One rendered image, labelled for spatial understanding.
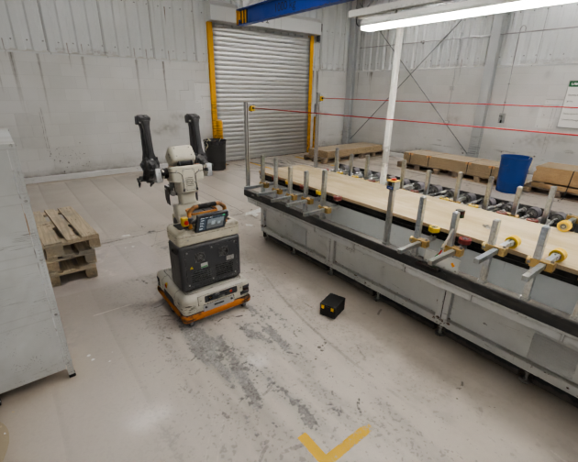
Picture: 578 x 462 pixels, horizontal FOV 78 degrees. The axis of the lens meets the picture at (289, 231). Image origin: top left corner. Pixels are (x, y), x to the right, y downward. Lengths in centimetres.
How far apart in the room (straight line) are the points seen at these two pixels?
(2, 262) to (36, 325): 46
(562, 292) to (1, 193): 321
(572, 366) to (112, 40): 884
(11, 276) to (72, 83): 662
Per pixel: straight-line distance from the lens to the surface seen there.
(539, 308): 251
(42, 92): 877
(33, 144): 881
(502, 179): 829
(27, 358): 285
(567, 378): 298
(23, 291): 262
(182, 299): 301
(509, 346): 302
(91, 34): 898
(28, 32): 884
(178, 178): 307
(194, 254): 292
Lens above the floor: 183
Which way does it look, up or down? 22 degrees down
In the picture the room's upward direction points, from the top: 1 degrees clockwise
